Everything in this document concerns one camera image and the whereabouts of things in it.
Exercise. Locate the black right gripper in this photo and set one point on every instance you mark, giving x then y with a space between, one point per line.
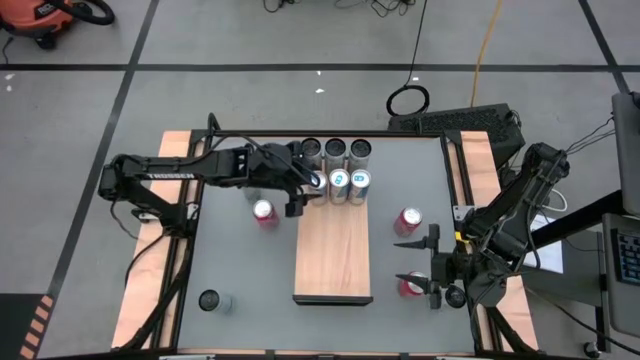
457 272

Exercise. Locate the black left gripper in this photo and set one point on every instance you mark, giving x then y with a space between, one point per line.
272 165

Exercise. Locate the silver blue Red Bull can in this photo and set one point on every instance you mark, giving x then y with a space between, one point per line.
339 178
320 181
360 178

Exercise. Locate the white blue can black lid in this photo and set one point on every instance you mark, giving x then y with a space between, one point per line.
209 300

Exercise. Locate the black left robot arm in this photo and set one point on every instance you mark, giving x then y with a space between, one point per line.
170 167

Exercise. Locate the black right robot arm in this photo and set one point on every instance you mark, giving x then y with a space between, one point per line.
530 190

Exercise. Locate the wooden shelf black metal legs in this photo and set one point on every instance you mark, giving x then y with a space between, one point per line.
332 250

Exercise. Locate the red soda can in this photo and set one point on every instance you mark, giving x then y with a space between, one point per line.
406 291
263 209
411 216

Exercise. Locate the white paper sheet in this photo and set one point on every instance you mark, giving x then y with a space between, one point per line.
550 257

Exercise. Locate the black perforated computer case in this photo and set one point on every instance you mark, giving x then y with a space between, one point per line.
475 120

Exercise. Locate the black stand beam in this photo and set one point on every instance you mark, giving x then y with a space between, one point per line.
590 215

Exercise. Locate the black caster wheel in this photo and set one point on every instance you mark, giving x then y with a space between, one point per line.
591 348

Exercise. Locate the grey console with keypad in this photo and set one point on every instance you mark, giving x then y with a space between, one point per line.
612 300

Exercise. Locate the grey monitor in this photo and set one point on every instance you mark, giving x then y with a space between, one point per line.
629 150

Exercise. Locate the orange shop vacuum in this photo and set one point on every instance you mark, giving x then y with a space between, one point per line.
35 15

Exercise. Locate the black orange striped floor mat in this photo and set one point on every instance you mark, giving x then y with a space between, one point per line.
15 325

